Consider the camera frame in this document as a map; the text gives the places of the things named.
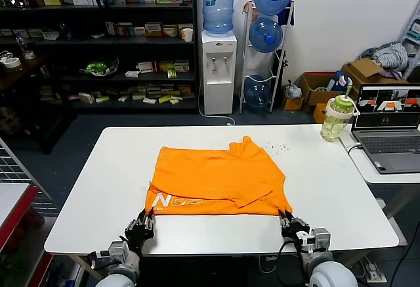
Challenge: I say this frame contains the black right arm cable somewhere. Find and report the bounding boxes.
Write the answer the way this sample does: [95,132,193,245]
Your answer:
[274,238,299,285]

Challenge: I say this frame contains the small orange cardboard box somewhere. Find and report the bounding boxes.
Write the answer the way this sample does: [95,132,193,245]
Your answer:
[282,95,305,111]

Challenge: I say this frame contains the black shelf unit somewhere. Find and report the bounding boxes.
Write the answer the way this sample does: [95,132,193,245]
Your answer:
[0,0,200,114]

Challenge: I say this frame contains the white tape roll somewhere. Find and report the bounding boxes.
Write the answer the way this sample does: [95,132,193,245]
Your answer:
[3,57,22,70]

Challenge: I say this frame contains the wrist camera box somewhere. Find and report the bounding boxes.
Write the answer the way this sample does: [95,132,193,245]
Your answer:
[107,240,131,264]
[308,227,333,252]

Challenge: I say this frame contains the scattered small crumbs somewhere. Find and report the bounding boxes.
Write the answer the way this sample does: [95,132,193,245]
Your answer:
[262,140,291,157]

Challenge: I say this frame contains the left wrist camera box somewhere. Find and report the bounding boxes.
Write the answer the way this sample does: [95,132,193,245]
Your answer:
[107,240,131,264]

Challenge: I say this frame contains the small yellow cardboard box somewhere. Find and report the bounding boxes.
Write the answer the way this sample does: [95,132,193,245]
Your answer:
[313,102,329,124]

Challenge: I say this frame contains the white dispenser power cord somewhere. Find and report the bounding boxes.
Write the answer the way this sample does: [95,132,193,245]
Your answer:
[199,112,237,127]

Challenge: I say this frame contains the clear plastic bottle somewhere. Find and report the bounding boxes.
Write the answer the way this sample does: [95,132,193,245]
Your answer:
[16,33,35,60]

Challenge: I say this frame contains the large cardboard box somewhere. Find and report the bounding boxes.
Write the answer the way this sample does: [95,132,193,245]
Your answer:
[341,57,411,91]

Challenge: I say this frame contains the white power strip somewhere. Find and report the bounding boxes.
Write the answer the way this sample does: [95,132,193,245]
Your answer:
[360,256,389,283]

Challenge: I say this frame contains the dark blue bottle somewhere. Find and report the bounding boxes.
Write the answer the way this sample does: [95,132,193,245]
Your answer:
[58,21,72,41]

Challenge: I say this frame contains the grey laptop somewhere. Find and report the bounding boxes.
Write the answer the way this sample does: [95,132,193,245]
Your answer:
[350,83,420,175]

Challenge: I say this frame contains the white side table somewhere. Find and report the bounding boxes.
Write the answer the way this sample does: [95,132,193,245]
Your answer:
[337,132,420,222]

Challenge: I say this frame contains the blue water jug with label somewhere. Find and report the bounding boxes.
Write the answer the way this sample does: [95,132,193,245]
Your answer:
[201,0,236,35]

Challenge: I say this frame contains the white laptop cable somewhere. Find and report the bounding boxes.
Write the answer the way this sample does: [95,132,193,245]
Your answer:
[340,135,362,153]

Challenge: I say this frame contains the pile of striped clothes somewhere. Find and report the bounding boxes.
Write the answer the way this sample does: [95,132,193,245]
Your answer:
[366,42,410,71]

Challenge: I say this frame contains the white wire jug rack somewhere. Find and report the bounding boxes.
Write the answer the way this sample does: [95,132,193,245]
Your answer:
[238,0,295,114]

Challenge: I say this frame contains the bowl with green fruit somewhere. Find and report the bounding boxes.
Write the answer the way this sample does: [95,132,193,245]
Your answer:
[80,57,119,78]

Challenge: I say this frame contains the green lidded water bottle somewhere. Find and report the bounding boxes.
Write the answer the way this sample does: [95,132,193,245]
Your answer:
[320,85,361,143]

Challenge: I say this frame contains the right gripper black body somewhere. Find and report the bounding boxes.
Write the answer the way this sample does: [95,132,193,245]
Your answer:
[281,228,311,246]

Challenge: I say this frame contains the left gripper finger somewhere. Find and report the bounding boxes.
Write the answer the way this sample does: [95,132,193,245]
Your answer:
[127,208,148,234]
[144,212,157,233]

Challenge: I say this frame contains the white wire grid panel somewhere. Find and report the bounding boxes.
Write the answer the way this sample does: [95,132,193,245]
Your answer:
[0,137,54,216]

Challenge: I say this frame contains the orange t-shirt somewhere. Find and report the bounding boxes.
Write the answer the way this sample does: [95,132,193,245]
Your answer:
[145,135,293,217]

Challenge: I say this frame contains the white and red product box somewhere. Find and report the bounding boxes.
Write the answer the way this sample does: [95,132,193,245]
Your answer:
[136,60,159,74]

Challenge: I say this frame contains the open cardboard box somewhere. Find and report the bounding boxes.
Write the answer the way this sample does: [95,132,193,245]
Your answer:
[300,72,345,113]

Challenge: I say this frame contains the dark low table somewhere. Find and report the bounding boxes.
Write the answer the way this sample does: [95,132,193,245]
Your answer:
[0,53,78,155]

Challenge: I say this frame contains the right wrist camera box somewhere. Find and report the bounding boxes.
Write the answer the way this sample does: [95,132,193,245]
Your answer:
[308,227,333,252]

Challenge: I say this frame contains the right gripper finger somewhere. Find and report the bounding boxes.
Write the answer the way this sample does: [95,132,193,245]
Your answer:
[285,211,310,232]
[278,212,293,232]

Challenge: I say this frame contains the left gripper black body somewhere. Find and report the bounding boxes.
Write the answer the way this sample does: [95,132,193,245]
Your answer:
[123,229,156,255]

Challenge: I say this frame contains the white water dispenser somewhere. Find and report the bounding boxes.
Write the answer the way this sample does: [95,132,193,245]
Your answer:
[200,30,238,116]

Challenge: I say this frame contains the grey plastic bag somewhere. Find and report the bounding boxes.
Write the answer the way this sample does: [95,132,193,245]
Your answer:
[283,79,303,99]

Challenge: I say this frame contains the blue and white bag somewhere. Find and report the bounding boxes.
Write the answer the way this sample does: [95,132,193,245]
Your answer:
[326,70,354,93]

